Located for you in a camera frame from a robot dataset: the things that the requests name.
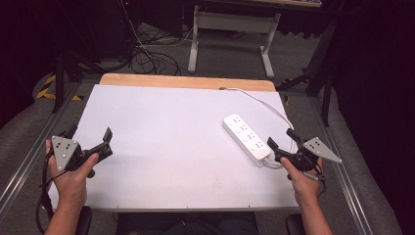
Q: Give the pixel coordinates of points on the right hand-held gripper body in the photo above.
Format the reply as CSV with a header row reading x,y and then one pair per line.
x,y
308,153

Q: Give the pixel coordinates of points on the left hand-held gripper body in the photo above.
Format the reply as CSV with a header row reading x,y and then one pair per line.
x,y
67,151

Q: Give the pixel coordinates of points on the person's right hand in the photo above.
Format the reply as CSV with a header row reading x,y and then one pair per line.
x,y
301,182

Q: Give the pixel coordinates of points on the person's left hand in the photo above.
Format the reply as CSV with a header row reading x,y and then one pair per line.
x,y
73,186

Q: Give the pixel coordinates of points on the white power strip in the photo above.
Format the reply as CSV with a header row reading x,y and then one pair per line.
x,y
247,137

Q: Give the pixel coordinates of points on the black tripod stand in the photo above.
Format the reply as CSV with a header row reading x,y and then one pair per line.
x,y
60,78

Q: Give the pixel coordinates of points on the white table cover sheet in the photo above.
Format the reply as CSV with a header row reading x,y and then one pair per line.
x,y
163,147

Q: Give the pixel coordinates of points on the black metal stand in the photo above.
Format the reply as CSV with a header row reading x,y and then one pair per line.
x,y
321,75

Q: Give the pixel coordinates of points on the black chair armrest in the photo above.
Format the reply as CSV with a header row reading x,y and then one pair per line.
x,y
84,220
294,224

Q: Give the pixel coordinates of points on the aluminium rail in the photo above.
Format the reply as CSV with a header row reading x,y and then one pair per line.
x,y
345,182
36,147

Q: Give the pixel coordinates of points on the white metal desk frame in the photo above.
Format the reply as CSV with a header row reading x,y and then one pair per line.
x,y
233,21

